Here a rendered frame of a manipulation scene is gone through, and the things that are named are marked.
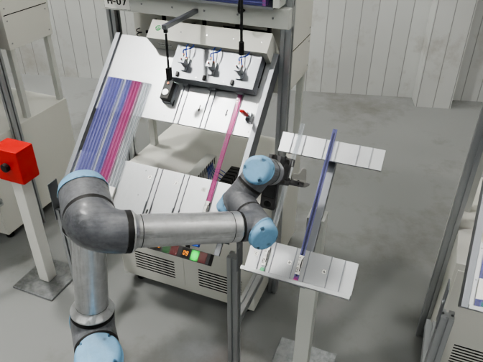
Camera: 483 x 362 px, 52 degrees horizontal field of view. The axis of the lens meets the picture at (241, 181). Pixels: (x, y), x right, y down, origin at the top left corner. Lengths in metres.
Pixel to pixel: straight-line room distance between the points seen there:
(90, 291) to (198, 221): 0.36
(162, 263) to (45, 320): 0.60
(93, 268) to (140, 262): 1.22
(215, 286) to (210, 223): 1.22
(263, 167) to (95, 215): 0.43
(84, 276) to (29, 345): 1.22
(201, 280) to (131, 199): 0.66
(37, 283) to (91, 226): 1.68
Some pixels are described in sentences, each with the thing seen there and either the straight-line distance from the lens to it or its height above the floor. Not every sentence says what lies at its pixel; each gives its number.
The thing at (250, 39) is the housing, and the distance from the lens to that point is 1.83.
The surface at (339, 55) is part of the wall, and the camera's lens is 4.63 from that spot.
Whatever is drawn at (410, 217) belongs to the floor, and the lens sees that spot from 3.16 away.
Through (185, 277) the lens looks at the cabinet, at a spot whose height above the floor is 0.15.
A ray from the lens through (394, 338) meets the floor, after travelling 2.43.
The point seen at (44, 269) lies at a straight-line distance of 2.67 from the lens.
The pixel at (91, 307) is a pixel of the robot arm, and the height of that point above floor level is 0.83.
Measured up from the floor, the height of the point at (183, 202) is 0.78.
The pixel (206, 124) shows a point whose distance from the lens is 1.83.
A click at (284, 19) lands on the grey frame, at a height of 1.35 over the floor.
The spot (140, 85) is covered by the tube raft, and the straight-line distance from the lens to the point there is 1.99.
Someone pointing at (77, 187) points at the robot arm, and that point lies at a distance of 1.16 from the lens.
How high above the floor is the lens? 1.80
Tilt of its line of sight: 33 degrees down
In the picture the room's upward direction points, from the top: straight up
